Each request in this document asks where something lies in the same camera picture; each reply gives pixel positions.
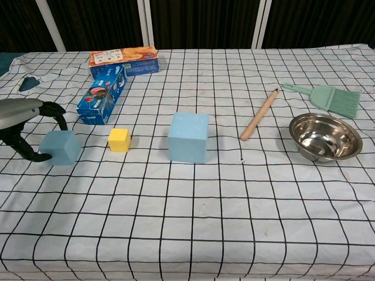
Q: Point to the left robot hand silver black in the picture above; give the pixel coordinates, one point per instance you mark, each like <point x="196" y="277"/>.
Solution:
<point x="16" y="112"/>

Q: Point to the small light blue cube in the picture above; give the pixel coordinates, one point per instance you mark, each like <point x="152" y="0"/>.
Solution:
<point x="60" y="149"/>

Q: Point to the small yellow foam cube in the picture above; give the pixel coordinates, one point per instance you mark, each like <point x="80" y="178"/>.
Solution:
<point x="118" y="142"/>

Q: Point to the teal table padding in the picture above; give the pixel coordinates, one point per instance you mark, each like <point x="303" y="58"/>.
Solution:
<point x="29" y="83"/>

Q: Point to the blue Oreo cookie box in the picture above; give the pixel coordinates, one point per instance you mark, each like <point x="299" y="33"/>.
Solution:
<point x="101" y="99"/>

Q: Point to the orange cracker box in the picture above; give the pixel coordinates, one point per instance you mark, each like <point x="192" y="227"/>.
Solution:
<point x="124" y="55"/>

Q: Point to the large blue foam cube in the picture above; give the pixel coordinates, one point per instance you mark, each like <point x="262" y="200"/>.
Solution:
<point x="187" y="140"/>

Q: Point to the white checkered tablecloth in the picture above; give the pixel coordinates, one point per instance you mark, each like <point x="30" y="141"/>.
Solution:
<point x="187" y="210"/>

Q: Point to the wooden rolling stick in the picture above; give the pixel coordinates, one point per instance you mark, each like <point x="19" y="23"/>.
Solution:
<point x="259" y="115"/>

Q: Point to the stainless steel bowl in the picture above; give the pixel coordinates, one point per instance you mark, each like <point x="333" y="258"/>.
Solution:
<point x="325" y="137"/>

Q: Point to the green plastic brush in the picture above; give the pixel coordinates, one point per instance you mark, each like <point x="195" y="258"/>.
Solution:
<point x="334" y="99"/>

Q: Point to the slanted white frame post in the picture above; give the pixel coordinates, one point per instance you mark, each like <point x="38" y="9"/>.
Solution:
<point x="51" y="24"/>

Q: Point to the double white frame post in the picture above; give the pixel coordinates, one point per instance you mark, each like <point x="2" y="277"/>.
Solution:
<point x="146" y="23"/>

